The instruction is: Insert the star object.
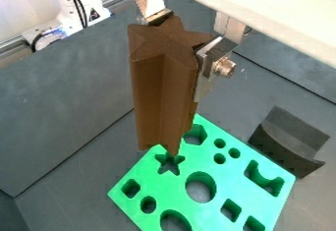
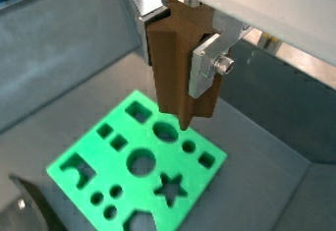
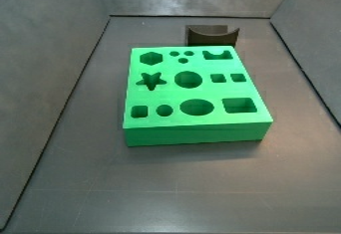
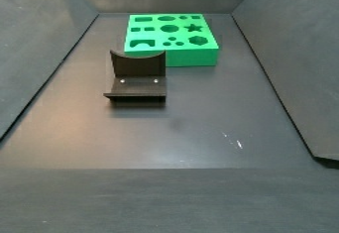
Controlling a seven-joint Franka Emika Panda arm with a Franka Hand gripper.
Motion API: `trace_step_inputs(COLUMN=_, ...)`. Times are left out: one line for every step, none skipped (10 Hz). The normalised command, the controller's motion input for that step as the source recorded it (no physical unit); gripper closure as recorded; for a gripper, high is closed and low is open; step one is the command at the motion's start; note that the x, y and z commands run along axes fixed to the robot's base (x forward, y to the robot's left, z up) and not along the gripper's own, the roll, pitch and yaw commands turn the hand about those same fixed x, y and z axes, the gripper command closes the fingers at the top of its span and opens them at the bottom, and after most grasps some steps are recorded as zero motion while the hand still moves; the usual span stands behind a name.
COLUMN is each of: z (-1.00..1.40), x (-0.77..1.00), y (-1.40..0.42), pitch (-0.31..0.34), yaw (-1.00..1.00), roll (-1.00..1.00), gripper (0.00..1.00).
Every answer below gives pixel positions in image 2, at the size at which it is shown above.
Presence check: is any green shape sorter board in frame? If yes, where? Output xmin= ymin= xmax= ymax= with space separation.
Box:
xmin=45 ymin=90 xmax=227 ymax=231

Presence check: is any brown star-shaped peg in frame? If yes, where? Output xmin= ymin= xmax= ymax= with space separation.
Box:
xmin=147 ymin=0 xmax=223 ymax=130

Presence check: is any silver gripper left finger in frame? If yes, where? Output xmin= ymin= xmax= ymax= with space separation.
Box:
xmin=129 ymin=0 xmax=167 ymax=66

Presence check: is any black bracket with screw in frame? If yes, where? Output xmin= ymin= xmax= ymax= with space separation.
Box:
xmin=0 ymin=174 xmax=68 ymax=231

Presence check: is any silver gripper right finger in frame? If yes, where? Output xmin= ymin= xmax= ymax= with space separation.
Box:
xmin=189 ymin=11 xmax=252 ymax=98

